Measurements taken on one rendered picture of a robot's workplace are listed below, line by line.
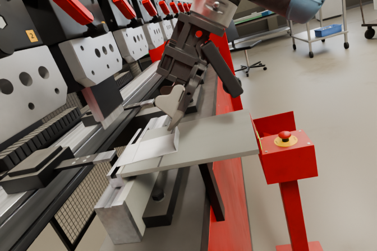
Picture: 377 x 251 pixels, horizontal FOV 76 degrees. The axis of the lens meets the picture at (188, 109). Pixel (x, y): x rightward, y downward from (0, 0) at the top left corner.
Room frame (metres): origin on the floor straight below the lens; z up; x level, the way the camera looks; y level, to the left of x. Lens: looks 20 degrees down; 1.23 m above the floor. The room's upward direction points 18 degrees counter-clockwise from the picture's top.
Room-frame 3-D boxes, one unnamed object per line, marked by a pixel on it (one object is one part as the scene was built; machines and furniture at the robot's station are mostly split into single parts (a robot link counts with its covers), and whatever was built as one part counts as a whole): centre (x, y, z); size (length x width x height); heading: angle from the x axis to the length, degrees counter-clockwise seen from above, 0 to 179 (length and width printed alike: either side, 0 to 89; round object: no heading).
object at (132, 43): (0.67, 0.11, 1.26); 0.15 x 0.09 x 0.17; 166
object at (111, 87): (0.50, 0.16, 1.13); 0.10 x 0.02 x 0.10; 166
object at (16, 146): (0.80, 0.50, 1.02); 0.37 x 0.06 x 0.04; 166
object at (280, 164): (0.72, -0.27, 0.75); 0.20 x 0.16 x 0.18; 168
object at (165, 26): (1.06, 0.02, 1.26); 0.15 x 0.09 x 0.17; 166
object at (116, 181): (0.51, 0.16, 0.98); 0.20 x 0.03 x 0.03; 166
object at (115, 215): (0.55, 0.14, 0.92); 0.39 x 0.06 x 0.10; 166
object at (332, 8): (7.37, -4.96, 0.63); 0.64 x 0.56 x 1.26; 69
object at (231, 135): (0.46, 0.01, 1.00); 0.26 x 0.18 x 0.01; 76
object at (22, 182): (0.53, 0.32, 1.01); 0.26 x 0.12 x 0.05; 76
